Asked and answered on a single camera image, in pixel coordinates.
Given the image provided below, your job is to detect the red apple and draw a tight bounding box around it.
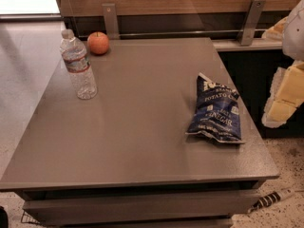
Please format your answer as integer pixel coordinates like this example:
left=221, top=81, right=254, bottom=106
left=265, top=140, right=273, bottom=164
left=87, top=31, right=109, bottom=55

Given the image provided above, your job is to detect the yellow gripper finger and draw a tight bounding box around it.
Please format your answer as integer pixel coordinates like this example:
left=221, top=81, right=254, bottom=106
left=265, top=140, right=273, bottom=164
left=261, top=61, right=304, bottom=128
left=261, top=17, right=287, bottom=41

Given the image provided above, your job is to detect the right metal wall bracket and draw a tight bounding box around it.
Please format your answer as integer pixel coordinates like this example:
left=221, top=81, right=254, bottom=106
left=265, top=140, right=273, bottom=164
left=237, top=0, right=266, bottom=46

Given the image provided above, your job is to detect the blue potato chip bag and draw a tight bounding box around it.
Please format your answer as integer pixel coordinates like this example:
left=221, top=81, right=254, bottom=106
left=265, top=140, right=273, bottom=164
left=186, top=73, right=244, bottom=144

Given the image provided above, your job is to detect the horizontal metal rail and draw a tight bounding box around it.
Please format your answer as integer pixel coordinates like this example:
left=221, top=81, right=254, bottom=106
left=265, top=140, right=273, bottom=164
left=77, top=28, right=267, bottom=39

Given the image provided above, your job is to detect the striped object on floor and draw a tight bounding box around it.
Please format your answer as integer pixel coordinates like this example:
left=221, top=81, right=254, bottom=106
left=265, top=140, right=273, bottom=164
left=248, top=188, right=295, bottom=213

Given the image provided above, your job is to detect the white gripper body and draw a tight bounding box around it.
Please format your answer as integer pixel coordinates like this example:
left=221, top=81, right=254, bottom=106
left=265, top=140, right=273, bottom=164
left=282, top=0, right=304, bottom=61

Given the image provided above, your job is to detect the clear plastic water bottle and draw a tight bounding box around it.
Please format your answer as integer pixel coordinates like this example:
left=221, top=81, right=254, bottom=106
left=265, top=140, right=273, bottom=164
left=60, top=29, right=98, bottom=100

